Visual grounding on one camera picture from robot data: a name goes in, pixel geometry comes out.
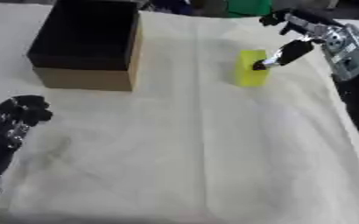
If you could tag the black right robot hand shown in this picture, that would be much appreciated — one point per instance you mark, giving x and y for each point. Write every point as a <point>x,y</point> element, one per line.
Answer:
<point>302,27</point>

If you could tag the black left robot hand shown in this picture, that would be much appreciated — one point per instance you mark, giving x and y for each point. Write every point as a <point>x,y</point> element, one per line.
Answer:
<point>14,122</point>

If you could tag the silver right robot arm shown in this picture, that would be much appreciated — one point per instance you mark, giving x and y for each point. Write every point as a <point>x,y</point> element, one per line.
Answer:
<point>353,73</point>

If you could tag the tan cardboard box black inside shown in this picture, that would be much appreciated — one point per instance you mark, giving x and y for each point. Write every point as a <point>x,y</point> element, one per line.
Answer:
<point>88,43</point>

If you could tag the green object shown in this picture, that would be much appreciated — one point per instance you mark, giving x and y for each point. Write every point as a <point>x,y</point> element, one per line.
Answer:
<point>248,8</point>

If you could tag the yellow rectangular block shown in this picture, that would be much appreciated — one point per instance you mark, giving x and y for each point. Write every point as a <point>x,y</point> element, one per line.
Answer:
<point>251,68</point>

